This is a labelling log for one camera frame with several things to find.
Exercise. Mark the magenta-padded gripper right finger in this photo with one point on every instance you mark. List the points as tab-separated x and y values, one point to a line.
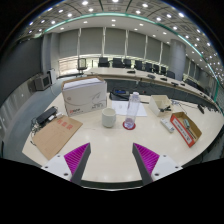
146	158

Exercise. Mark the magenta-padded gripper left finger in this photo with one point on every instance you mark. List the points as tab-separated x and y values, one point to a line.
77	158

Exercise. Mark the clear plastic water bottle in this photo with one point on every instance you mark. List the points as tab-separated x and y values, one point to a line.
131	111

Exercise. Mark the brown cardboard envelope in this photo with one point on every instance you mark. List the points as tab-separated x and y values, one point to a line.
56	135

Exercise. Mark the flat round red coaster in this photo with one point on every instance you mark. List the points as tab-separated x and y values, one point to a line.
125	127

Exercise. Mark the white remote control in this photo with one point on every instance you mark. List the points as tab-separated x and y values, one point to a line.
166	125

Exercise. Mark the red-sided open cardboard box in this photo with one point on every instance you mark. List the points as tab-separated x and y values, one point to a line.
181	131

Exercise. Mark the white ceramic mug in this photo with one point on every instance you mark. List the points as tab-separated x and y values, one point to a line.
109	118

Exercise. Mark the open cream-white box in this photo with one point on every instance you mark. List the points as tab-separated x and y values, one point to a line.
156	103

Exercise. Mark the white paper sheet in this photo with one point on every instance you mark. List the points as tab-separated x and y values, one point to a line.
120	108

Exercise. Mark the white cardboard paper carton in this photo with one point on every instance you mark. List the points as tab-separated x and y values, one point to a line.
83	96

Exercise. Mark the black desk device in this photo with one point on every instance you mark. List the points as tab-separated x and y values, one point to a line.
119	95

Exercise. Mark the black desk microphones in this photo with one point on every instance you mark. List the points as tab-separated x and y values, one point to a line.
151	76

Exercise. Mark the grey box monitor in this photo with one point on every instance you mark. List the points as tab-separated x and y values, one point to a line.
42	82

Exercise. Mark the long curved conference desk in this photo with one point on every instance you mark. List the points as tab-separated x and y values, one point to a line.
113	72

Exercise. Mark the lone black office chair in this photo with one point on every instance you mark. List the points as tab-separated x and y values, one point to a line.
82	64

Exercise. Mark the row of black office chairs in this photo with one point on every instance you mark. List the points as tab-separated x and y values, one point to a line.
117	62

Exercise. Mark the round ceiling lights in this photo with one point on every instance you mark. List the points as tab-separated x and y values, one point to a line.
85	3

